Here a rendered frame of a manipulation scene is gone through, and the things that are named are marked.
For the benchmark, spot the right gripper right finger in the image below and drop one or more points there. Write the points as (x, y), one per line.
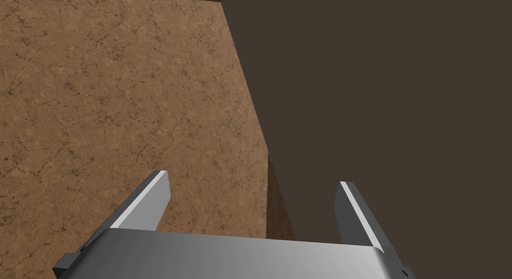
(354, 219)

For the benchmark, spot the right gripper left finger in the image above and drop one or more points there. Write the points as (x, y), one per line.
(146, 205)

